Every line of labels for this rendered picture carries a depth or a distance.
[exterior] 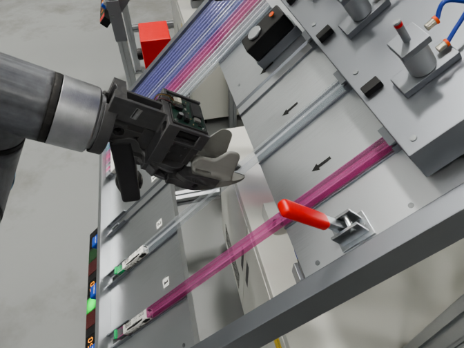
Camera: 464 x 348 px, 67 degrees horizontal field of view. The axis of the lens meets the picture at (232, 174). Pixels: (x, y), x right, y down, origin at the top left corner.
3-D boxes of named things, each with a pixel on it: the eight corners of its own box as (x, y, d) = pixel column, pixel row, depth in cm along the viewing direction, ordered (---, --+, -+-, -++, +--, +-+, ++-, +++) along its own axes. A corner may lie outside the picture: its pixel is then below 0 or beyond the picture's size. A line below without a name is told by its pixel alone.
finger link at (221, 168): (267, 169, 46) (206, 148, 42) (243, 197, 49) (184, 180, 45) (262, 153, 48) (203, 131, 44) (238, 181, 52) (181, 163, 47)
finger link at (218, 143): (259, 146, 49) (203, 130, 44) (236, 175, 53) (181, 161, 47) (252, 132, 51) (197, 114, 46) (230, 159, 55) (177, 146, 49)
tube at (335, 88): (121, 275, 63) (115, 274, 62) (121, 268, 64) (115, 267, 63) (361, 76, 43) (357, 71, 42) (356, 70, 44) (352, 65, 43)
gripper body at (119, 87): (216, 141, 41) (111, 106, 34) (182, 188, 45) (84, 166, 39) (204, 102, 46) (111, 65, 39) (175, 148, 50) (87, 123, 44)
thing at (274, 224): (121, 340, 56) (113, 339, 55) (121, 331, 57) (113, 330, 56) (411, 137, 36) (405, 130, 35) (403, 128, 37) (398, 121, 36)
